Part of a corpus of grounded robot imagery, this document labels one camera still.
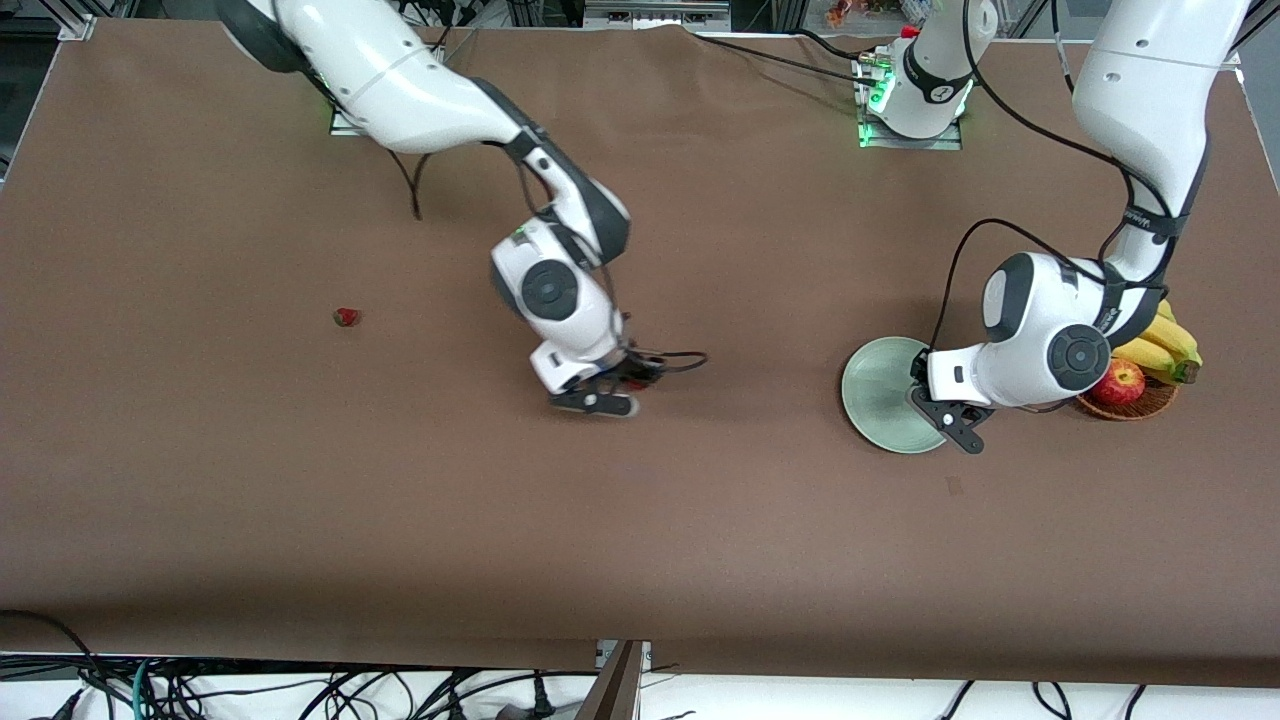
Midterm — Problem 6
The brown table cover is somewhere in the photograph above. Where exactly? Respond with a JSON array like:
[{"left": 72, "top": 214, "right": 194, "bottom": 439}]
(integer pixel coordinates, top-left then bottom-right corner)
[{"left": 0, "top": 18, "right": 1280, "bottom": 691}]

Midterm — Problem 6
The aluminium profile post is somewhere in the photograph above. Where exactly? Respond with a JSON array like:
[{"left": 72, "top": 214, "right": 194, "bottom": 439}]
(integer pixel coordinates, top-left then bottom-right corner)
[{"left": 575, "top": 640, "right": 651, "bottom": 720}]

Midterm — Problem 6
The yellow banana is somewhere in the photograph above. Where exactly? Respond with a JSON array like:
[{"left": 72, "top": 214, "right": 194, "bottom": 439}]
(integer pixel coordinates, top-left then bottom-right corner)
[
  {"left": 1150, "top": 300, "right": 1201, "bottom": 363},
  {"left": 1112, "top": 338, "right": 1199, "bottom": 387}
]

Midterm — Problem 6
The brown wicker basket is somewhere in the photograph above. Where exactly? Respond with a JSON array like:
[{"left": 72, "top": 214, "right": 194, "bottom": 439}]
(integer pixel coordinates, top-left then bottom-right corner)
[{"left": 1075, "top": 378, "right": 1179, "bottom": 421}]

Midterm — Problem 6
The pale green round plate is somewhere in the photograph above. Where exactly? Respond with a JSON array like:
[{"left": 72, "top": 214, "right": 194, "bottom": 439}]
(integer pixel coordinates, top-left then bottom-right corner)
[{"left": 841, "top": 337, "right": 946, "bottom": 455}]

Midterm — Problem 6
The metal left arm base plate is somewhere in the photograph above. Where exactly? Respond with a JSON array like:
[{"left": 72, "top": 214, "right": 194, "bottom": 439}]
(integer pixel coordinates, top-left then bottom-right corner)
[{"left": 858, "top": 55, "right": 963, "bottom": 151}]

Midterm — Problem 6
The red apple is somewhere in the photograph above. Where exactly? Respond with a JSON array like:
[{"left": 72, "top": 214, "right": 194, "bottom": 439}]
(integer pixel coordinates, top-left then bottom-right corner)
[{"left": 1090, "top": 358, "right": 1147, "bottom": 407}]

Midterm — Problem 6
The black cable on table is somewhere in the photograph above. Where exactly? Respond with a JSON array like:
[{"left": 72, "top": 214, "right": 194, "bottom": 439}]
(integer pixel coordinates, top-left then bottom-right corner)
[
  {"left": 795, "top": 28, "right": 881, "bottom": 63},
  {"left": 690, "top": 33, "right": 881, "bottom": 86}
]

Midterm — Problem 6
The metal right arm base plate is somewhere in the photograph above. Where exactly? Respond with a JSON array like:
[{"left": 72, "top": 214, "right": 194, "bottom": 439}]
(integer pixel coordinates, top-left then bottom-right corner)
[{"left": 328, "top": 85, "right": 381, "bottom": 138}]

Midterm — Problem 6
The aluminium frame profile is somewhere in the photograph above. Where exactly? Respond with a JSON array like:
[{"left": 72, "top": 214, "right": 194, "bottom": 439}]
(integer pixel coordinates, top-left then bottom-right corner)
[
  {"left": 1235, "top": 0, "right": 1280, "bottom": 63},
  {"left": 40, "top": 0, "right": 101, "bottom": 43}
]

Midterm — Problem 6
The grey metal device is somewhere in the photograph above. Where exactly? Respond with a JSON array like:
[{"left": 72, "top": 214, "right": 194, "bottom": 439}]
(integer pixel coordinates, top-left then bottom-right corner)
[{"left": 583, "top": 0, "right": 731, "bottom": 31}]

